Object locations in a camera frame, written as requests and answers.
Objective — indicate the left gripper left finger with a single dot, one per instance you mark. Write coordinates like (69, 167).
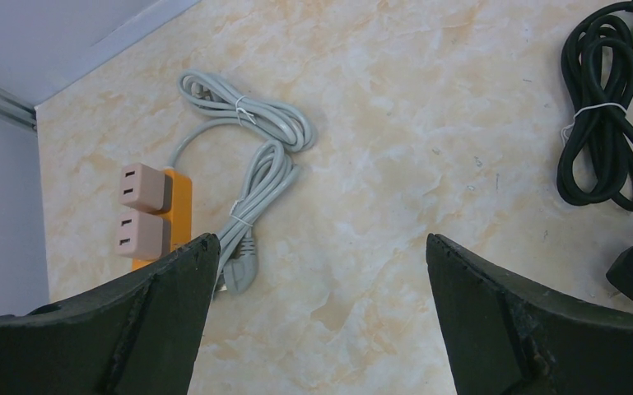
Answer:
(137, 334)

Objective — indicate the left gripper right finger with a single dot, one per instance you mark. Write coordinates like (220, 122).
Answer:
(506, 334)

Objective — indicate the pink plug orange strip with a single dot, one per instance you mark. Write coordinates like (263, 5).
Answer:
(144, 188)
(142, 236)

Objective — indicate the orange power strip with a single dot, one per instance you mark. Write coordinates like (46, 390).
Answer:
(179, 215)

